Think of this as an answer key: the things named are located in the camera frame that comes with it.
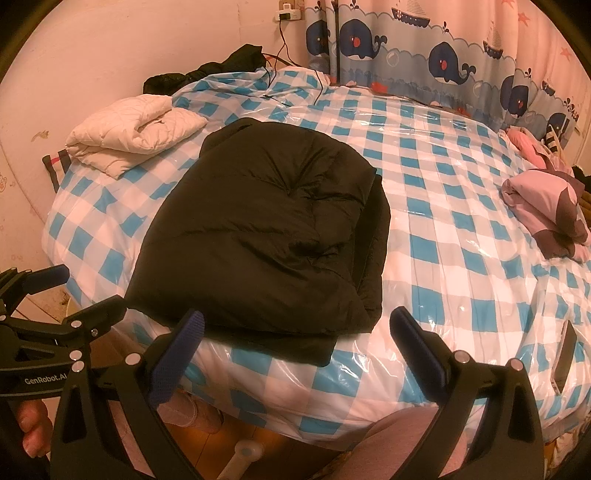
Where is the black charging cable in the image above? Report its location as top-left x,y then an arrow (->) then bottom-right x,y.
261,18 -> 331,106

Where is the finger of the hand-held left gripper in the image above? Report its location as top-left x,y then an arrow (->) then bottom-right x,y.
0,265 -> 70,303
65,295 -> 127,337

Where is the white wall charger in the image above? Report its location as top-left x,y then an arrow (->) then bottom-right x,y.
276,1 -> 305,21

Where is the blue white checked bed cover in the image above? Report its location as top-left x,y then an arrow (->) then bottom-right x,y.
41,65 -> 591,453

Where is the white plastic object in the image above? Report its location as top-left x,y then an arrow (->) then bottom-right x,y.
222,440 -> 259,480

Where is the black puffer jacket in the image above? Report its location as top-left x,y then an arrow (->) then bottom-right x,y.
124,117 -> 392,367

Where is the whale print curtain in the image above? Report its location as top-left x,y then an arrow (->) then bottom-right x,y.
302,0 -> 583,134

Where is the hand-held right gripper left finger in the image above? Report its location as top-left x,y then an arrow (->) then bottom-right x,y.
50,310 -> 206,480

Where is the black smartphone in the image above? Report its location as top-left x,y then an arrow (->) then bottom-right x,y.
551,320 -> 578,395

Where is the white quilted jacket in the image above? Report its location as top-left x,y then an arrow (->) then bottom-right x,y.
65,95 -> 208,180

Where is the pink crumpled garment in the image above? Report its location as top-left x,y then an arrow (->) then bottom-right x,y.
505,127 -> 561,169

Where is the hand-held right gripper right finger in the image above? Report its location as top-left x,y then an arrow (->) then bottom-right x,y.
390,308 -> 546,480

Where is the striped pillow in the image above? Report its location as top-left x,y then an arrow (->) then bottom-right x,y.
41,148 -> 75,193

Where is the pink and purple jacket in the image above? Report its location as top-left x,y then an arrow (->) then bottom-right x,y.
501,168 -> 591,259

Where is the black crumpled garment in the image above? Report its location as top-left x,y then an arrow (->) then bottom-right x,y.
143,44 -> 269,95

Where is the black white striped item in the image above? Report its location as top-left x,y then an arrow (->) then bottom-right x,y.
545,122 -> 571,153

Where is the pink slipper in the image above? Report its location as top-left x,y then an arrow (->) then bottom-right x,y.
157,392 -> 222,435

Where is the person's left hand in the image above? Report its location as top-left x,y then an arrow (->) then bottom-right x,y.
18,399 -> 54,455

